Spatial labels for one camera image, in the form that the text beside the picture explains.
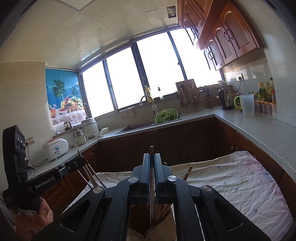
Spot white soy milk maker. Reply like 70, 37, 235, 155
73, 129, 88, 146

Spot dish rack with utensils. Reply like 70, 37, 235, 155
176, 79, 203, 109

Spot white rice cooker pot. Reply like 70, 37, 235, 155
81, 118, 99, 138

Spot white dish cloth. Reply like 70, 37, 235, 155
119, 106, 134, 120

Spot wooden chopstick in holder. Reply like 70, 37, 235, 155
183, 165, 193, 181

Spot yellow oil bottle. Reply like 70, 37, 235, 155
258, 82, 266, 100

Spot dark metal chopstick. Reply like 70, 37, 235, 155
149, 146, 154, 224

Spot green colander with vegetables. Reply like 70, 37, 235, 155
154, 108, 179, 125

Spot translucent plastic jug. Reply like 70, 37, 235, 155
240, 94, 255, 117

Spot black electric kettle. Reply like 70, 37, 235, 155
218, 88, 234, 110

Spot wall power socket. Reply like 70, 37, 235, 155
25, 137, 35, 146

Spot spice jar set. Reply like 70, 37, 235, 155
256, 100, 277, 116

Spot person's left hand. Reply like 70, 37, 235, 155
15, 198, 53, 240

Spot tropical fruit window poster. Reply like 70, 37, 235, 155
45, 69, 87, 126

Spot floral white tablecloth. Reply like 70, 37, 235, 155
62, 150, 295, 241

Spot wooden utensil holder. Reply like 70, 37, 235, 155
126, 204, 177, 240

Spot green mug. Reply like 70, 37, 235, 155
234, 95, 242, 110

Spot dark chopstick left compartment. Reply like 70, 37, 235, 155
87, 163, 107, 189

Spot red wooden upper cabinets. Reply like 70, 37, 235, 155
177, 0, 263, 70

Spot white flat rice cooker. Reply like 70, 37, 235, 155
42, 138, 69, 161

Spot light wooden chopstick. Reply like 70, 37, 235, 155
154, 202, 162, 222

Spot chrome sink faucet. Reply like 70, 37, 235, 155
139, 94, 159, 117

